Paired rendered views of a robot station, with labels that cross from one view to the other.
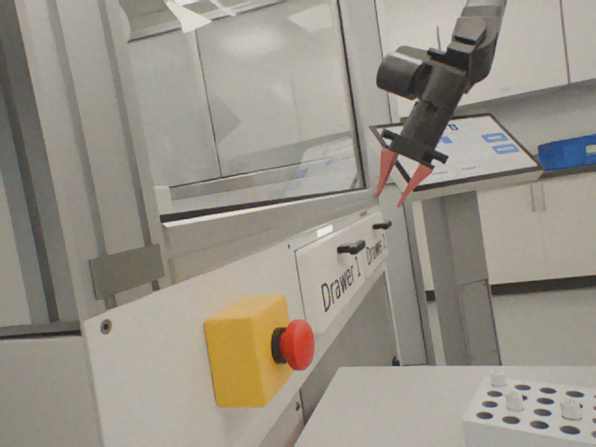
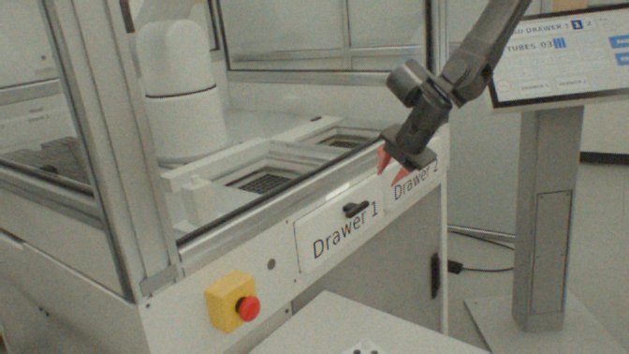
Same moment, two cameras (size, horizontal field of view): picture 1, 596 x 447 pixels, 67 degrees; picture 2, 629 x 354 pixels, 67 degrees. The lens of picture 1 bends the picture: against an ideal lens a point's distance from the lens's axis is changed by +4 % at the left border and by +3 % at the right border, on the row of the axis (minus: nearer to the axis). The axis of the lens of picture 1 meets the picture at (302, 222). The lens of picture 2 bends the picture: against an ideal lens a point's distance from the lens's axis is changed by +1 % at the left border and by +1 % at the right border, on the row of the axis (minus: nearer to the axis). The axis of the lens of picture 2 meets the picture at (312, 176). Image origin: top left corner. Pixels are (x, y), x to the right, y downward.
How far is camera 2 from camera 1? 0.50 m
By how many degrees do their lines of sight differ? 27
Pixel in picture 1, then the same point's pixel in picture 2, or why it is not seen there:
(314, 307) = (303, 258)
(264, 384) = (227, 325)
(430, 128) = (413, 141)
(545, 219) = not seen: outside the picture
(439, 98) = (420, 122)
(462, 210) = (560, 121)
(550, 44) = not seen: outside the picture
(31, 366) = (125, 310)
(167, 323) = (180, 296)
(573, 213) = not seen: outside the picture
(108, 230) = (148, 267)
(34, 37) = (113, 204)
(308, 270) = (300, 236)
